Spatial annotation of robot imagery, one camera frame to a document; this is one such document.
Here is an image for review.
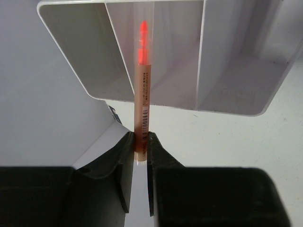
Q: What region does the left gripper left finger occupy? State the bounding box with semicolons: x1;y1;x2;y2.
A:
0;132;134;227

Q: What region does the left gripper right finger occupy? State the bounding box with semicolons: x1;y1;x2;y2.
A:
147;132;291;227

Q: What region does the left blue table label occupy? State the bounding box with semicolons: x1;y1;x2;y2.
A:
108;105;122;125

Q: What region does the left white compartment organizer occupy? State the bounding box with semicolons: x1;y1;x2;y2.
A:
37;0;303;116

